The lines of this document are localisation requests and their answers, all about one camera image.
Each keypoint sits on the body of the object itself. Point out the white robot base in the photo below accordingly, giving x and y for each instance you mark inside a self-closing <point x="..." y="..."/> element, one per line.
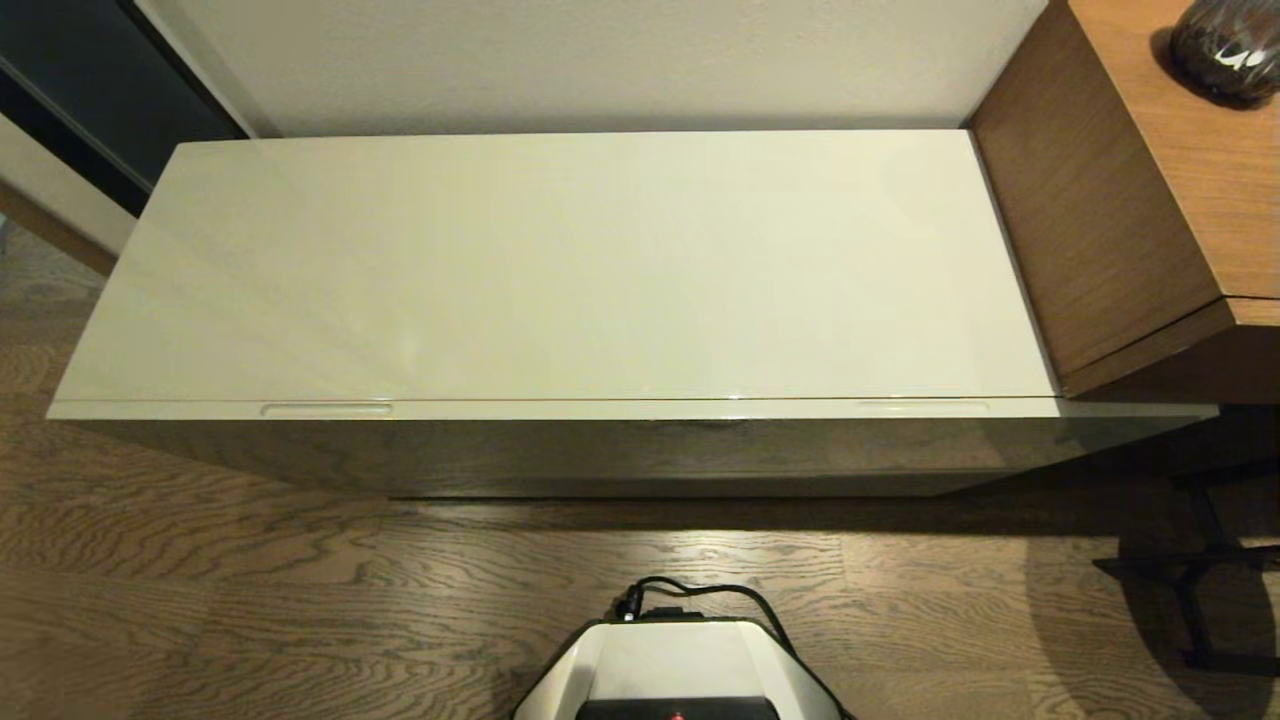
<point x="680" y="665"/>

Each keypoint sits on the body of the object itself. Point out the white low drawer cabinet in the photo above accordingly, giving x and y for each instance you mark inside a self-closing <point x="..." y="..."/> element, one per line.
<point x="600" y="270"/>

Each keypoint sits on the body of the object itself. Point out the brown wooden desk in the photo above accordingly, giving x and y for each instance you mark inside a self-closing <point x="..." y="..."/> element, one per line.
<point x="1100" y="200"/>

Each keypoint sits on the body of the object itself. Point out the black metal stand legs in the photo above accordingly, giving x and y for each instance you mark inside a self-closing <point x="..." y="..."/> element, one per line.
<point x="1200" y="565"/>

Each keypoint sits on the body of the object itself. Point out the dark glass vase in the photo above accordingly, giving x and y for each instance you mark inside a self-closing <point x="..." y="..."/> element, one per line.
<point x="1225" y="50"/>

